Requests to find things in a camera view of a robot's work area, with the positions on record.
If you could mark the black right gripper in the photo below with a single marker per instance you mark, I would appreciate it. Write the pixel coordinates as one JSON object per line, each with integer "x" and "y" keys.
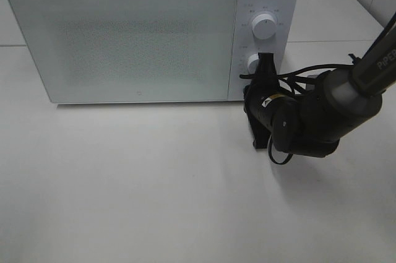
{"x": 273, "y": 115}

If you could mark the white timer knob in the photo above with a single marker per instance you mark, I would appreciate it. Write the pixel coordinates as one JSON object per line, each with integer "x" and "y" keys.
{"x": 252, "y": 63}

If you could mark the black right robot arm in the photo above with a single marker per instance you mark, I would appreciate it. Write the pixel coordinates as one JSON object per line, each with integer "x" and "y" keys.
{"x": 306, "y": 112}

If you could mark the upper white power knob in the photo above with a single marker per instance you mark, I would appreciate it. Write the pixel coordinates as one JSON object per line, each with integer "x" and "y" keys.
{"x": 264, "y": 25}

